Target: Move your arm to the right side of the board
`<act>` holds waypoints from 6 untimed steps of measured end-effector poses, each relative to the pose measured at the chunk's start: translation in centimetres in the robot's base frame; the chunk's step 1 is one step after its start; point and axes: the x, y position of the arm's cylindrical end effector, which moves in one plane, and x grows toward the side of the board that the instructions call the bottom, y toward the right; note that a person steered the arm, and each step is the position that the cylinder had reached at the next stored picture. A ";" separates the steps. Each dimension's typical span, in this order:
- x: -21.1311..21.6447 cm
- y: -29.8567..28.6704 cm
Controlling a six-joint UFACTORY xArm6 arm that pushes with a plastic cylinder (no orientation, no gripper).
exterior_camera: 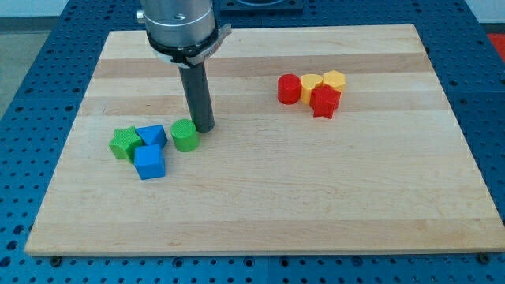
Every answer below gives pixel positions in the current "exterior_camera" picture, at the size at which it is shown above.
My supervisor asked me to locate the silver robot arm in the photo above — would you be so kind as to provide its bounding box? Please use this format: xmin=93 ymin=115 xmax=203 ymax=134
xmin=136 ymin=0 xmax=232 ymax=68

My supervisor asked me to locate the wooden board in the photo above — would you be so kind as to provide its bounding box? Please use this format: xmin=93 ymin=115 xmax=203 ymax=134
xmin=25 ymin=24 xmax=504 ymax=256

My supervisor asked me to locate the red cylinder block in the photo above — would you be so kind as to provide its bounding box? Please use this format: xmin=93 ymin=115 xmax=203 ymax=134
xmin=277 ymin=74 xmax=301 ymax=105

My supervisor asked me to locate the green cylinder block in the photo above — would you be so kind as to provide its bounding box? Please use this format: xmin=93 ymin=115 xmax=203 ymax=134
xmin=170 ymin=119 xmax=200 ymax=152

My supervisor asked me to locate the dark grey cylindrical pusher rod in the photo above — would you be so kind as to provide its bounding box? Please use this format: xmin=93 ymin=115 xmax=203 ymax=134
xmin=178 ymin=62 xmax=215 ymax=133

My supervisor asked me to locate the red star block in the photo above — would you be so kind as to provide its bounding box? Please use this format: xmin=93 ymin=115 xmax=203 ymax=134
xmin=309 ymin=87 xmax=342 ymax=119

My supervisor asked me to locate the yellow heart block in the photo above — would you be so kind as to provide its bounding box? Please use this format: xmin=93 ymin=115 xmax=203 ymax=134
xmin=301 ymin=74 xmax=323 ymax=104

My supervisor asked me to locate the blue triangle block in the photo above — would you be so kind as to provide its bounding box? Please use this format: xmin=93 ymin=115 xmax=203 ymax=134
xmin=136 ymin=125 xmax=167 ymax=148

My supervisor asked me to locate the yellow hexagon block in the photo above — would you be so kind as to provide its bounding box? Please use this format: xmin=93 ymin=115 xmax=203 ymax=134
xmin=323 ymin=70 xmax=346 ymax=93

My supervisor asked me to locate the blue cube block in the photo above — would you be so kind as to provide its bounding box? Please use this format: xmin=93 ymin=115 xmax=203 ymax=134
xmin=133 ymin=144 xmax=166 ymax=180

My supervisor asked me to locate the green star block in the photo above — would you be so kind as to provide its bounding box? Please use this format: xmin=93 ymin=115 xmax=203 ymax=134
xmin=109 ymin=126 xmax=144 ymax=163

